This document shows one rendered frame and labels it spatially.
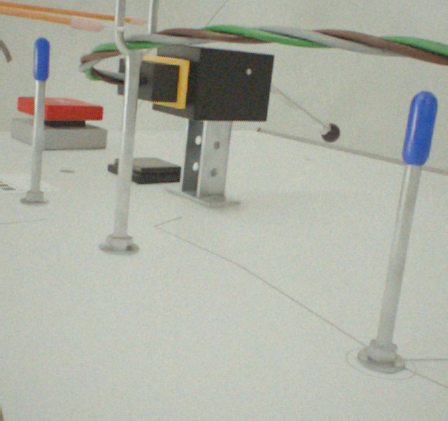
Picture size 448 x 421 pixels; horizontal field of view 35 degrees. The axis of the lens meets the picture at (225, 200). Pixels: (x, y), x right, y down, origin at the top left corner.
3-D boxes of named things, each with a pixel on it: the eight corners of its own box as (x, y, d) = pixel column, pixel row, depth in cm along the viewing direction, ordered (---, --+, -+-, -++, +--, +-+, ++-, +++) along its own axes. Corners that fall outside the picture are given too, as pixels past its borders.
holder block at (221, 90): (267, 122, 42) (275, 54, 41) (193, 121, 39) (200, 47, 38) (223, 112, 45) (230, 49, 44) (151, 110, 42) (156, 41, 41)
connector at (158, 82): (213, 103, 40) (217, 68, 40) (147, 101, 37) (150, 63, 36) (178, 96, 42) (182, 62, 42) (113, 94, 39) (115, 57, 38)
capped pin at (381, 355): (352, 364, 22) (397, 88, 20) (361, 347, 23) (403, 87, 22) (401, 377, 22) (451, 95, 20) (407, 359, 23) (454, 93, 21)
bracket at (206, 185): (240, 204, 42) (249, 122, 41) (208, 207, 41) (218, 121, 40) (194, 187, 46) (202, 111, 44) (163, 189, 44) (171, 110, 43)
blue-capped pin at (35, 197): (54, 205, 37) (63, 39, 35) (27, 207, 36) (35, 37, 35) (41, 198, 38) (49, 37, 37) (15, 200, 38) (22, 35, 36)
